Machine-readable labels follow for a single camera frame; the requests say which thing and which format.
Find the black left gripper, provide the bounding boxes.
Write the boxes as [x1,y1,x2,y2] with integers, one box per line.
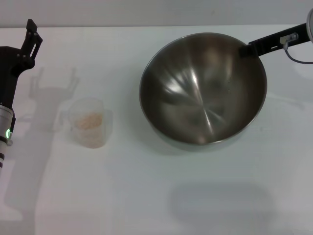
[0,19,44,110]

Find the rice grains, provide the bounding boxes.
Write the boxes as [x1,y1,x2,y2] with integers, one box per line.
[73,112,105,147]

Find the clear plastic measuring cup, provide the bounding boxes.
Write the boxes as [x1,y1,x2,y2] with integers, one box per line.
[60,97,114,149]

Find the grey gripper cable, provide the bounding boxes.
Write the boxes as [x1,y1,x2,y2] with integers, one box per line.
[279,33,313,65]

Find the stainless steel mixing bowl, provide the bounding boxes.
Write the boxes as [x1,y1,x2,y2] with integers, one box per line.
[139,32,268,150]

